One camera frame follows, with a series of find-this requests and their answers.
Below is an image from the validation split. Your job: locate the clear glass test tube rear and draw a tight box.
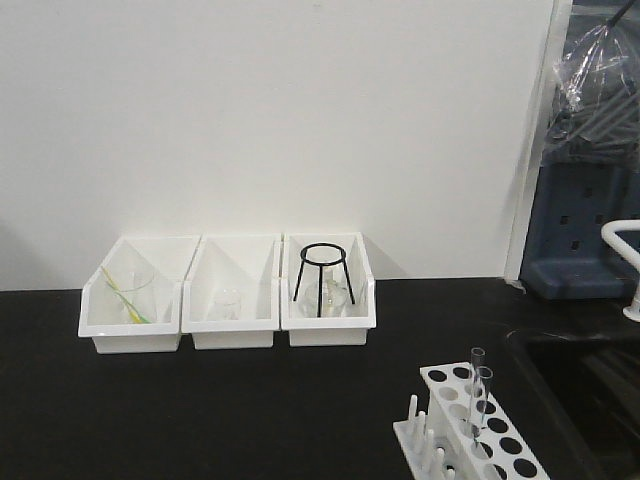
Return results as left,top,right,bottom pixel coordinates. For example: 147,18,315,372
469,346,486,398

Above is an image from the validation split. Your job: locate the clear glass test tube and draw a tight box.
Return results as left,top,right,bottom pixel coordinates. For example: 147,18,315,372
467,366,493,442
469,346,486,398

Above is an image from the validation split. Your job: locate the clear glass test tube front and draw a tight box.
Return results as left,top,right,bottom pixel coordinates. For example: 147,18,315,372
467,366,493,442

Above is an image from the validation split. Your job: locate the white test tube rack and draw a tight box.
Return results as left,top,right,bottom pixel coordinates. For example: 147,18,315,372
393,362,549,479

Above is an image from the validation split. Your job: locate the blue-grey pegboard drying rack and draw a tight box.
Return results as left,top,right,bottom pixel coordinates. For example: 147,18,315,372
519,1,639,300

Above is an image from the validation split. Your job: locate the clear round glass flask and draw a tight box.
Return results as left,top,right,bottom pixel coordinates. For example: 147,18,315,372
303,279,350,317

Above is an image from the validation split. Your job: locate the white right storage bin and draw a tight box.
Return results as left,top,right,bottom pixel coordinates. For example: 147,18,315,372
280,232,377,346

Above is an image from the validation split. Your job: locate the white storage bin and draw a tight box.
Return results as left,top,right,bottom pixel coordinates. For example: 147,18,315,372
280,232,377,346
78,235,201,354
181,234,282,350

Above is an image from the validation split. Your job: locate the white middle storage bin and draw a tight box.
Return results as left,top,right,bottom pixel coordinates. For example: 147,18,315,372
181,234,282,350

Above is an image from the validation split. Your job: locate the clear glass beaker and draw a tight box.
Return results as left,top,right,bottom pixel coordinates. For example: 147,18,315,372
110,271,157,324

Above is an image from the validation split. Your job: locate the white left storage bin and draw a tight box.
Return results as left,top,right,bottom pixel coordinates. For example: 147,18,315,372
78,235,201,354

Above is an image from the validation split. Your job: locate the yellow-green glass rod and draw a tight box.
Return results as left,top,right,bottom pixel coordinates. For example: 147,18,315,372
100,266,150,324

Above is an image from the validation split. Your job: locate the white gooseneck lab faucet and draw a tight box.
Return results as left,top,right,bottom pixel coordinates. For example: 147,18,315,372
601,219,640,323

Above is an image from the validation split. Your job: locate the black lab sink basin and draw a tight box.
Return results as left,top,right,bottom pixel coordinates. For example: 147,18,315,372
506,329,639,479

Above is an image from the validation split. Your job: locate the clear bag of grey pegs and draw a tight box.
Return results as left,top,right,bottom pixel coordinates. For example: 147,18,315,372
546,1,639,171

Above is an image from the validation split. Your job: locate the black wire tripod stand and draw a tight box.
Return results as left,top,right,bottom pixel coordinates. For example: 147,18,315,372
293,242,355,305

